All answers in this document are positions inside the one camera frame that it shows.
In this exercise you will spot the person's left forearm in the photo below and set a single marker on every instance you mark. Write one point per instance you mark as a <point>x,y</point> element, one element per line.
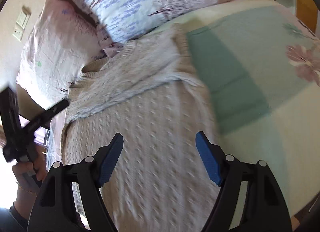
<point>17,216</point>

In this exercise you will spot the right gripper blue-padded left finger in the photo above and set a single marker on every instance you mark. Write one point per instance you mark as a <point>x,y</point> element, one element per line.
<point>54,208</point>

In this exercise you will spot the beige cable-knit sweater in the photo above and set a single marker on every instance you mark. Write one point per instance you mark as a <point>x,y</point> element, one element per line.
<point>149,93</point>

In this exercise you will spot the white wall switch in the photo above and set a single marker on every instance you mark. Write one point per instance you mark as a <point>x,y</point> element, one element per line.
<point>22,19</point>

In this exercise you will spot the pink floral pillow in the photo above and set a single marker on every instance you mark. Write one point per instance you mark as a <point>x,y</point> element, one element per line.
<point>62,42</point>

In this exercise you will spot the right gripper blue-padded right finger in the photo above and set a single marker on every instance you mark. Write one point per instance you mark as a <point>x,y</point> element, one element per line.
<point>264,209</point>

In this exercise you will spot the person's left hand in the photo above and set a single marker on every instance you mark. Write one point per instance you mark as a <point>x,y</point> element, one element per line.
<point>30,175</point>

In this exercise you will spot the white wall socket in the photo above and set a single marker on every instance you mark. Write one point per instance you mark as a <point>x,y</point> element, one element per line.
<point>18,32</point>

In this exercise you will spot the pastel patchwork bed sheet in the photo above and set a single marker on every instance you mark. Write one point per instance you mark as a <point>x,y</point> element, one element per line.
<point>261,66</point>

